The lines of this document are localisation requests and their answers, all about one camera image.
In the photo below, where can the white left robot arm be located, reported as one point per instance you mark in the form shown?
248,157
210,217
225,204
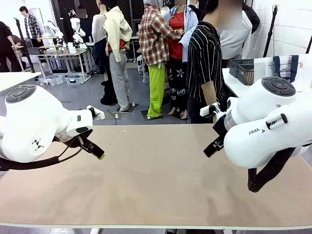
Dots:
31,117

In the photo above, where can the mannequin plaid shirt green pants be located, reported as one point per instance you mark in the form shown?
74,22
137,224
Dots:
153,44

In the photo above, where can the grey mannequin base plate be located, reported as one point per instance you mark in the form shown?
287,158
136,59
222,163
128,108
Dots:
143,115
132,107
109,115

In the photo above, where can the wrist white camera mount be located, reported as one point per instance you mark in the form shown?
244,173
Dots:
208,110
96,112

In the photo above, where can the mannequin cream shirt grey pants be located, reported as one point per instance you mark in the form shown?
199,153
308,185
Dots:
117,48

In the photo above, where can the man in plaid overshirt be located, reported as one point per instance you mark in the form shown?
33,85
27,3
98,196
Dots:
31,26

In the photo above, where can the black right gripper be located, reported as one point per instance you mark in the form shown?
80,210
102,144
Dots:
221,128

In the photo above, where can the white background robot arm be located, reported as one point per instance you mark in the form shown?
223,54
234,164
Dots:
76,29
52,30

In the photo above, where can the person in black clothes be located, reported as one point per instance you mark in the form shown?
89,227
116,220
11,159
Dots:
6,46

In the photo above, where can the clear plastic storage bin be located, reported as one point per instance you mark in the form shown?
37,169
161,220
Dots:
51,80
74,79

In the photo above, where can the person in dark top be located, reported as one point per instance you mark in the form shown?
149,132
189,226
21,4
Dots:
85,26

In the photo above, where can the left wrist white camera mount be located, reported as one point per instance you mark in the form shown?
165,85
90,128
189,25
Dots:
96,112

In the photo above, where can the grey background work table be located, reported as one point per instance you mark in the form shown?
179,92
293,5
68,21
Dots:
61,52

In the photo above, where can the mannequin red shirt blue jacket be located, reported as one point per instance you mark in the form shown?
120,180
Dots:
176,36

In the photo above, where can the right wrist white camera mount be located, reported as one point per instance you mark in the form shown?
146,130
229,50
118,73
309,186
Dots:
208,110

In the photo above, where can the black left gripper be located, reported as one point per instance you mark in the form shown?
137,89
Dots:
70,140

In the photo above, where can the person in striped black shirt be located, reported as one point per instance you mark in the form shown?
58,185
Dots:
204,61

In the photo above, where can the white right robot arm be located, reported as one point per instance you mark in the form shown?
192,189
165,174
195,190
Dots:
263,126

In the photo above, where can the white side table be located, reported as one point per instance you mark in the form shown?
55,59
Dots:
14,79
230,81

